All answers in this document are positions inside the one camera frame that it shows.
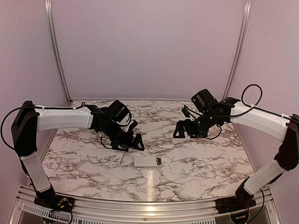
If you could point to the front aluminium rail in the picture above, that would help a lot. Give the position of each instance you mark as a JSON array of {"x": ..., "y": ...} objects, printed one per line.
[{"x": 97, "y": 211}]

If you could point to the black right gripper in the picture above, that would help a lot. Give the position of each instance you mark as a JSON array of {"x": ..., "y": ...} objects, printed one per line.
[{"x": 190, "y": 131}]

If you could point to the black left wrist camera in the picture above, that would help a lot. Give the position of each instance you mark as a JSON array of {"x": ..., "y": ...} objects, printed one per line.
[{"x": 119, "y": 111}]

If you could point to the right aluminium frame post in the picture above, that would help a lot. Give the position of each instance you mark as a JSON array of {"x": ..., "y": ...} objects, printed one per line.
[{"x": 240, "y": 45}]

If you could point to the aluminium frame post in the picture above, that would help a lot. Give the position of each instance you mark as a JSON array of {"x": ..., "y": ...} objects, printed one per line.
[
  {"x": 55, "y": 47},
  {"x": 240, "y": 45}
]

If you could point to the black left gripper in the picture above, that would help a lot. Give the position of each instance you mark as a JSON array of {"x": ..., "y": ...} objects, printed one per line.
[{"x": 126, "y": 142}]

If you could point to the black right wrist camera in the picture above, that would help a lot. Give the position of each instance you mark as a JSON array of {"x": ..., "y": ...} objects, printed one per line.
[{"x": 204, "y": 100}]

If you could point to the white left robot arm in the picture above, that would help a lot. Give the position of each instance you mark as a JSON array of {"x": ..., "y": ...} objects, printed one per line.
[{"x": 115, "y": 121}]

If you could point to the left aluminium frame post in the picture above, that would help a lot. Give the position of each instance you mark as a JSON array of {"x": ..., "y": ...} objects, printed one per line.
[{"x": 55, "y": 47}]

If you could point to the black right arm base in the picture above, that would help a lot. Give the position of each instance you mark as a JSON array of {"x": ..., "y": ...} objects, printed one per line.
[{"x": 241, "y": 200}]

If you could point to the white battery cover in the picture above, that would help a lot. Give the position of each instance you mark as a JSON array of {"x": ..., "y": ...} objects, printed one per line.
[{"x": 194, "y": 145}]

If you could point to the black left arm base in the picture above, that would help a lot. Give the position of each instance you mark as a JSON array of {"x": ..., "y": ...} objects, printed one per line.
[{"x": 53, "y": 201}]

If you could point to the white remote control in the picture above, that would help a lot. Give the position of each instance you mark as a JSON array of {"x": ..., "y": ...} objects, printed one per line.
[{"x": 146, "y": 162}]

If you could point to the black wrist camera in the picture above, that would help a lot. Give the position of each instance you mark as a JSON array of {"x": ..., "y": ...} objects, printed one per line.
[
  {"x": 204, "y": 100},
  {"x": 119, "y": 111}
]

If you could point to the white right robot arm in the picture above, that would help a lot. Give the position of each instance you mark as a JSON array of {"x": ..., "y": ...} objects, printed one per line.
[{"x": 232, "y": 110}]

